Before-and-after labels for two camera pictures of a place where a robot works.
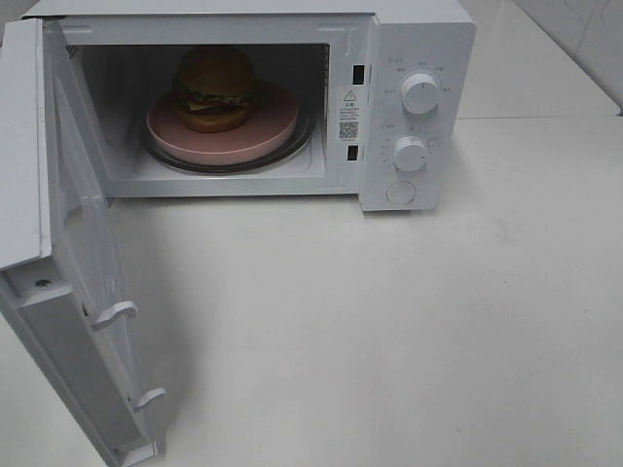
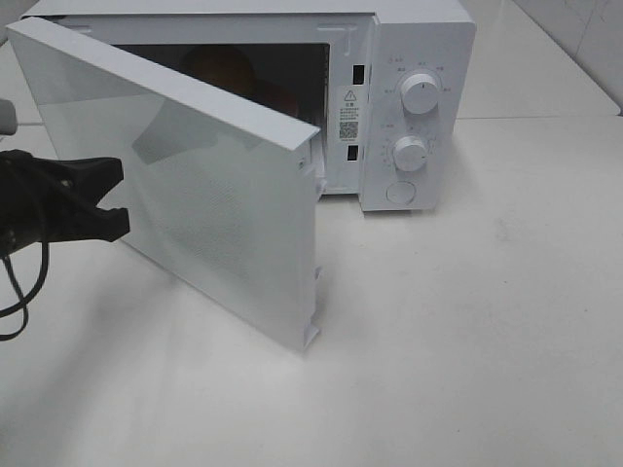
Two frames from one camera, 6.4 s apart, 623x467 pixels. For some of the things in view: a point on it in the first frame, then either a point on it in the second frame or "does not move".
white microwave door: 60,273 to 217,189
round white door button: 401,192 does not move
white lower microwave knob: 411,154 does not move
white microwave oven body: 390,87 does not move
